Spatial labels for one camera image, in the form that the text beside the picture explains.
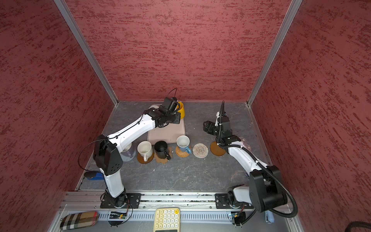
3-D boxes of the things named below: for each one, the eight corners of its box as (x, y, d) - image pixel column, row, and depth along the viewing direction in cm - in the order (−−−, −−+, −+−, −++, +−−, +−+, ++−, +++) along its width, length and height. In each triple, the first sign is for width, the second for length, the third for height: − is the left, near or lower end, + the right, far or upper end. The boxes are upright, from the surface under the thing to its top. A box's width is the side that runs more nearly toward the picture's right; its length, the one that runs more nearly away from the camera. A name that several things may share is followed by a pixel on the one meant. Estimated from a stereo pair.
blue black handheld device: (88, 180, 83) (83, 177, 78) (91, 174, 85) (85, 170, 80) (103, 180, 83) (98, 177, 78) (105, 174, 85) (101, 170, 80)
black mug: (155, 160, 90) (152, 154, 82) (157, 147, 96) (155, 140, 88) (170, 160, 90) (168, 154, 82) (171, 147, 96) (170, 140, 89)
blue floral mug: (177, 155, 92) (176, 148, 84) (177, 143, 98) (176, 135, 90) (190, 155, 92) (191, 148, 84) (190, 143, 98) (190, 135, 90)
